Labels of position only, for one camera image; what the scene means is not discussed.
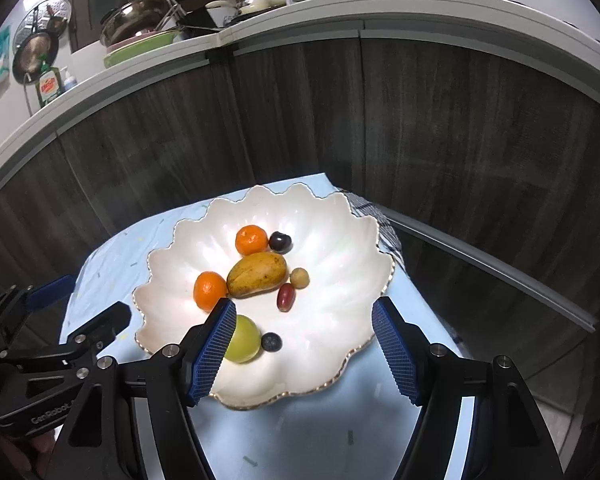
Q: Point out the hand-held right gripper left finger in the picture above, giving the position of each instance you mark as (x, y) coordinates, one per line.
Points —
(212, 355)

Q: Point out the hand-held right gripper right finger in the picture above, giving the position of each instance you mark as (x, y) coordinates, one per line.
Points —
(395, 355)

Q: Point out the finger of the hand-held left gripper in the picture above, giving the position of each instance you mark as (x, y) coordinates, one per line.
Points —
(107, 322)
(50, 291)

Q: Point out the blueberry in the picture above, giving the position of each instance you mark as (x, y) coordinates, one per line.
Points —
(271, 342)

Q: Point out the large mandarin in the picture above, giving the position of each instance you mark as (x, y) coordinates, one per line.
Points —
(209, 290)

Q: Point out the yellow mango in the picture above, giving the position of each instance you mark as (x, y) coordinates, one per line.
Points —
(257, 275)

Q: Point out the red grape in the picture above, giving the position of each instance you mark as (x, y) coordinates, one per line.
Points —
(286, 297)

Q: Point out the white scalloped gold-rimmed bowl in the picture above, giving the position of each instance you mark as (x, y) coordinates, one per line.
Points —
(330, 280)

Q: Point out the brown longan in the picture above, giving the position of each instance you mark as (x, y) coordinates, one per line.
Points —
(299, 278)

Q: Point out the person's left hand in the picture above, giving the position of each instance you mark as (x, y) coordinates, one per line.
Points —
(30, 452)

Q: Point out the light blue patterned tablecloth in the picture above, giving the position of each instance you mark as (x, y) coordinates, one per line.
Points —
(290, 440)

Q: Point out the checkered cloth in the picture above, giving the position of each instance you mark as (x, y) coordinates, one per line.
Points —
(387, 235)

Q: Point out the small mandarin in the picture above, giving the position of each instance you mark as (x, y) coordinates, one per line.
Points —
(251, 239)

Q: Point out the dark purple grape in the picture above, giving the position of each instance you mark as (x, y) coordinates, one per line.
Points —
(280, 242)

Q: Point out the green dish soap bottle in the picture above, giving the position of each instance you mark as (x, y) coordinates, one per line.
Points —
(48, 85)

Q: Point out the white pump bottle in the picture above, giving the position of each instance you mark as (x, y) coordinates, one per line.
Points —
(69, 80)

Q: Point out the hanging frying pan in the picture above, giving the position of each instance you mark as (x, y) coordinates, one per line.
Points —
(32, 55)

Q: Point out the green plate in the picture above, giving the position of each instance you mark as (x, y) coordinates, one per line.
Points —
(140, 51)

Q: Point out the metal strainer ladle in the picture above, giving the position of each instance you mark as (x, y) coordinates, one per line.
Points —
(60, 7)

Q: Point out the steel pot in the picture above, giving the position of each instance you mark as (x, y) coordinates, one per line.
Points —
(130, 17)

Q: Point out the grey metal rail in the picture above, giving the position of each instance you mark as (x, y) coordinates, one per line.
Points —
(480, 255)

